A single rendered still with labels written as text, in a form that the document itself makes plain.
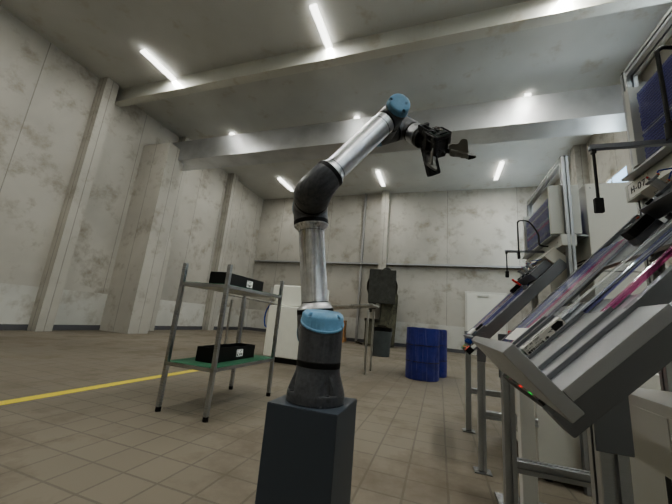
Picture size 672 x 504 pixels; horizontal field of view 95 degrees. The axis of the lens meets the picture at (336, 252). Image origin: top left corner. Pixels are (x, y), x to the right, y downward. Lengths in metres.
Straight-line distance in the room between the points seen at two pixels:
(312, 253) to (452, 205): 12.09
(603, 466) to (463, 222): 12.16
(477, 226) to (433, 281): 2.63
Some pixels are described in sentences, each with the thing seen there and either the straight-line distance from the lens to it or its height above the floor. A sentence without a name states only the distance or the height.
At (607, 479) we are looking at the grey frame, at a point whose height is 0.55.
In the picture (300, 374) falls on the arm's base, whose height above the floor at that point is 0.62.
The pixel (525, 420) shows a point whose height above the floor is 0.39.
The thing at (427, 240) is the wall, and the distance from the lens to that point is 12.51.
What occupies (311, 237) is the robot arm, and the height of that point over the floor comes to 1.01.
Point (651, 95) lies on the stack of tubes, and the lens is 1.60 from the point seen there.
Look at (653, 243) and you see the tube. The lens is 0.53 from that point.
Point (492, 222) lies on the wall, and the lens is 12.83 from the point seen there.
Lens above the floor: 0.76
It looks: 12 degrees up
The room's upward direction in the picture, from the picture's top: 5 degrees clockwise
